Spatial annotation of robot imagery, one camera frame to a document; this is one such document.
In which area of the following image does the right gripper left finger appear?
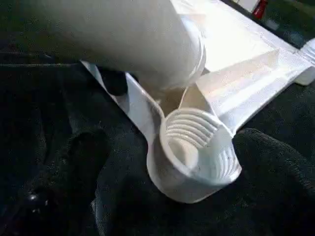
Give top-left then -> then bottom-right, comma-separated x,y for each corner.
0,129 -> 112,236

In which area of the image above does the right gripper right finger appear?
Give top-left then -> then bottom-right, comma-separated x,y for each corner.
217,128 -> 315,236

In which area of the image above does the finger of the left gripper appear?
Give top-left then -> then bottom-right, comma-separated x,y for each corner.
97,68 -> 129,97

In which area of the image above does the white plastic table leg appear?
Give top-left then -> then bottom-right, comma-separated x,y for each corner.
0,0 -> 207,92

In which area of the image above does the white plastic table top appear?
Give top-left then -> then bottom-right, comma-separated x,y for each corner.
81,0 -> 315,205

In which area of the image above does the black work mat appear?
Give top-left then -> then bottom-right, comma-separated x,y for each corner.
0,39 -> 315,236

